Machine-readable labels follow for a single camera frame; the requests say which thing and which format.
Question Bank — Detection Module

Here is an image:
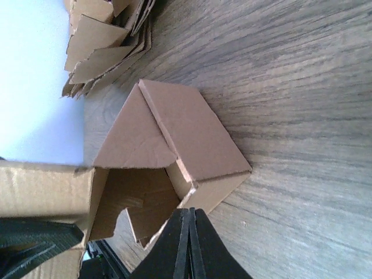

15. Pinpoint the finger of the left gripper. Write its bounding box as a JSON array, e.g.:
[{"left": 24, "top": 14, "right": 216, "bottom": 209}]
[{"left": 1, "top": 218, "right": 84, "bottom": 278}]

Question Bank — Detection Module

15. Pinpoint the stack of flat cardboard sheets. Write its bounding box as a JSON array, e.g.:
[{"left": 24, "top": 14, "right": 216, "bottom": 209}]
[{"left": 62, "top": 0, "right": 155, "bottom": 98}]

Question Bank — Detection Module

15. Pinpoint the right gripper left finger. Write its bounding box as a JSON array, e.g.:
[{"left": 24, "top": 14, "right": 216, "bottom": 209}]
[{"left": 130, "top": 209, "right": 191, "bottom": 279}]

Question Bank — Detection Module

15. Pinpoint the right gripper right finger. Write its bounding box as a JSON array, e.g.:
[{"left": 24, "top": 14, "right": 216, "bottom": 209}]
[{"left": 188, "top": 208, "right": 251, "bottom": 279}]

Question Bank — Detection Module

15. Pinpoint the brown cardboard box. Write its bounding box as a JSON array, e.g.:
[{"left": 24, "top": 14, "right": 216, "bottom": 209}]
[{"left": 1, "top": 79, "right": 252, "bottom": 278}]

